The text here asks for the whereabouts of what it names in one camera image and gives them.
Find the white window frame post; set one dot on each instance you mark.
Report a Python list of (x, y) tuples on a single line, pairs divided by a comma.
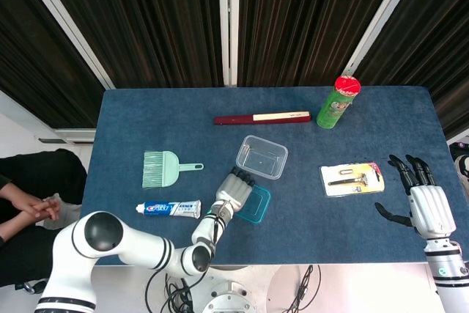
[(228, 16), (381, 20), (66, 20)]

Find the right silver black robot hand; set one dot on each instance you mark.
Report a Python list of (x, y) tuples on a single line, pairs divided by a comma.
[(432, 210)]

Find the silver robot base flange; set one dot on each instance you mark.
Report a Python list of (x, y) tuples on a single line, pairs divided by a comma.
[(228, 298)]

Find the dark pleated curtain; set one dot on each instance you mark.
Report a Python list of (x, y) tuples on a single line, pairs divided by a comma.
[(29, 52), (439, 34), (293, 16), (146, 16)]

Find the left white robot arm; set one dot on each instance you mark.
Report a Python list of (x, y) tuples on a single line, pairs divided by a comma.
[(139, 247)]

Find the razor in blister pack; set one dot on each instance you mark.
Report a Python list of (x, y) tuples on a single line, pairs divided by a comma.
[(351, 179)]

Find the blue table mat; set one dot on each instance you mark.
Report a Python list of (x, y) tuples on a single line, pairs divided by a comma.
[(146, 115)]

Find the blue translucent plastic lid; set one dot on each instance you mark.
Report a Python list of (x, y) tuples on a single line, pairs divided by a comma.
[(258, 206)]

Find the white cloth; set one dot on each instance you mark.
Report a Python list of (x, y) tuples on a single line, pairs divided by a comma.
[(69, 214)]

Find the person in black clothing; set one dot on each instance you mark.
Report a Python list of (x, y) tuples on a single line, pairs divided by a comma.
[(29, 170)]

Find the black chair caster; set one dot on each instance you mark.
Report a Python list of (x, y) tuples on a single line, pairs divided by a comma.
[(31, 286)]

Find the green mini brush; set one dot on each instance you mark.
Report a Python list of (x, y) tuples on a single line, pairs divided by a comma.
[(152, 170)]

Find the purple black device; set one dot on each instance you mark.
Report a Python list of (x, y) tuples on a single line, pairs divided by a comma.
[(462, 166)]

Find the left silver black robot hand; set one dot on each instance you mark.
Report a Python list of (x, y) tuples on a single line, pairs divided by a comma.
[(234, 190)]

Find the green can with red lid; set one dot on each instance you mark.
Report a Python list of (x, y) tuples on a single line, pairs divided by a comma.
[(331, 109)]

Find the dark red folded fan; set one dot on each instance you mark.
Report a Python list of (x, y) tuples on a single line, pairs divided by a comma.
[(234, 120)]

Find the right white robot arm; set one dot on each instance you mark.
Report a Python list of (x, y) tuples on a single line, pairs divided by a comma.
[(447, 272)]

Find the white blue toothpaste tube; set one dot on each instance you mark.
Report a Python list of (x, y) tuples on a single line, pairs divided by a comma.
[(172, 209)]

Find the clear plastic food container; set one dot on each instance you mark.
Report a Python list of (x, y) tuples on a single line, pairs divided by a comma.
[(262, 159)]

